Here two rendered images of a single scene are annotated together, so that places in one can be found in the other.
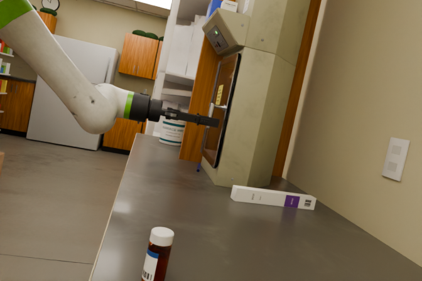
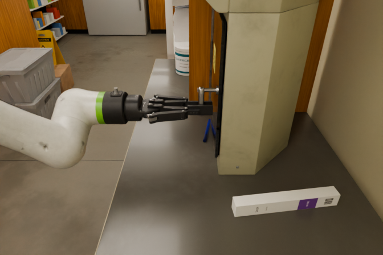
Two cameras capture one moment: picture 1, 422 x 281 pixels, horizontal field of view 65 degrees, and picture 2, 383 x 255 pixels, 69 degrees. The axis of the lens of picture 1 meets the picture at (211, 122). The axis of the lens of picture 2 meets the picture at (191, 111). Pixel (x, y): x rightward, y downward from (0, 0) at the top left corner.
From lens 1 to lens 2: 0.59 m
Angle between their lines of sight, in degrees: 30
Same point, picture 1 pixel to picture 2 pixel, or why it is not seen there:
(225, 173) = (228, 163)
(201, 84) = (198, 30)
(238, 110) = (233, 98)
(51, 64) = not seen: outside the picture
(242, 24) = not seen: outside the picture
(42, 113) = (93, 11)
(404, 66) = not seen: outside the picture
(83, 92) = (29, 141)
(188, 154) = not seen: hidden behind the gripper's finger
